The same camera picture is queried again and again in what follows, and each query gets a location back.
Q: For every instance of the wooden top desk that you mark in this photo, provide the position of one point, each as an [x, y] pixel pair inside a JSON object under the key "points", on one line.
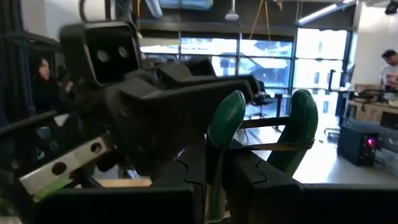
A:
{"points": [[370, 109]]}

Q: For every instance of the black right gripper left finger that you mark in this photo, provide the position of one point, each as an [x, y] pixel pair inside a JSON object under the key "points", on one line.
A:
{"points": [[124, 205]]}

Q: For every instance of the pendant ceiling lamp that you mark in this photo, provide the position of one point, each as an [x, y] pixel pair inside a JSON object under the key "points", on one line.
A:
{"points": [[231, 14]]}

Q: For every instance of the black office chair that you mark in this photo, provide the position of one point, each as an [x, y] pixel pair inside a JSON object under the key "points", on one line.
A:
{"points": [[264, 96]]}

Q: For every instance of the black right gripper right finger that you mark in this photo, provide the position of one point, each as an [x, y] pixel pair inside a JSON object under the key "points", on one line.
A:
{"points": [[280, 202]]}

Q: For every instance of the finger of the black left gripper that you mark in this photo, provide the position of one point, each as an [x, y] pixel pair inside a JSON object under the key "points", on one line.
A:
{"points": [[186, 70], [174, 118]]}

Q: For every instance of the large window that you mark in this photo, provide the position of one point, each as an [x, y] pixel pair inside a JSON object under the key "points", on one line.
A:
{"points": [[320, 62]]}

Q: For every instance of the person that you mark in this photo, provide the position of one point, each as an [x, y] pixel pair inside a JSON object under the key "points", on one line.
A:
{"points": [[390, 71], [45, 84]]}

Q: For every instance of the black computer tower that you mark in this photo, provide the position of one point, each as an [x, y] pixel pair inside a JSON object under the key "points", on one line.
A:
{"points": [[357, 144]]}

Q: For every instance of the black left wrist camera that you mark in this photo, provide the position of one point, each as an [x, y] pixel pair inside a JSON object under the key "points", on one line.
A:
{"points": [[105, 53]]}

